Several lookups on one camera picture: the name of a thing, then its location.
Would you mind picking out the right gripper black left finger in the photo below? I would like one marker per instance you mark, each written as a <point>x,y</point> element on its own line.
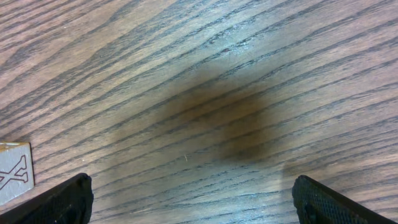
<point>70,202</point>

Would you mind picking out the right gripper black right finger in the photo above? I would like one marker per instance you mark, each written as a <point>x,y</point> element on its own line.
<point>319,204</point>

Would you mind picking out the wooden block blue side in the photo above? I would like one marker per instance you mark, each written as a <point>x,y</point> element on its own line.
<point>17,175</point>

